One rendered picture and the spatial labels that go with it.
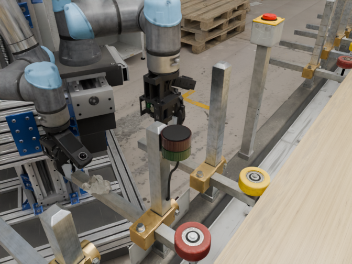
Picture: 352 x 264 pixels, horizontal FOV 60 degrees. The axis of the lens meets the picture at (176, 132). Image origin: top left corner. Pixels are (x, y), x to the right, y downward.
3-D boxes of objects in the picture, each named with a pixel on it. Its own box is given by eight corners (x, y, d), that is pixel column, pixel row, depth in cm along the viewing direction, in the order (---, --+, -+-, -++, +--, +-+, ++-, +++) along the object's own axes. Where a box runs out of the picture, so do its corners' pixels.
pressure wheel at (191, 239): (167, 267, 72) (166, 238, 65) (187, 243, 77) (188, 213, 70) (195, 288, 68) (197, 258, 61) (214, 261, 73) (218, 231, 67)
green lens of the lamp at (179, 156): (155, 153, 62) (154, 144, 61) (173, 139, 66) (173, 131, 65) (179, 165, 59) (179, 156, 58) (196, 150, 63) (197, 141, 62)
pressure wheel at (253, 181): (240, 218, 84) (246, 188, 77) (231, 196, 90) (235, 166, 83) (268, 213, 85) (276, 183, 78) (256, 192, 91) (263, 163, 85)
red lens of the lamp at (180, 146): (154, 143, 61) (154, 134, 59) (173, 129, 65) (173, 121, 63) (179, 155, 58) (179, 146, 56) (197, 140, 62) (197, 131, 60)
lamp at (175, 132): (158, 208, 72) (154, 133, 59) (173, 194, 76) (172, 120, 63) (178, 220, 69) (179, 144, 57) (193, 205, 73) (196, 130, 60)
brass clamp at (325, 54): (316, 57, 174) (318, 48, 171) (322, 50, 182) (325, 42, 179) (327, 60, 171) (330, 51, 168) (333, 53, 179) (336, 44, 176)
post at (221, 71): (202, 198, 103) (212, 63, 75) (208, 191, 105) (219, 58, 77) (211, 202, 101) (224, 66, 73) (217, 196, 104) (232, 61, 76)
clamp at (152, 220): (130, 240, 75) (128, 227, 72) (164, 206, 84) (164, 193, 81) (147, 253, 73) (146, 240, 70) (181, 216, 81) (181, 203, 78)
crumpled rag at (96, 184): (76, 186, 84) (75, 180, 83) (96, 173, 89) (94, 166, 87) (98, 201, 80) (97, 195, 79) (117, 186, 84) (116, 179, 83)
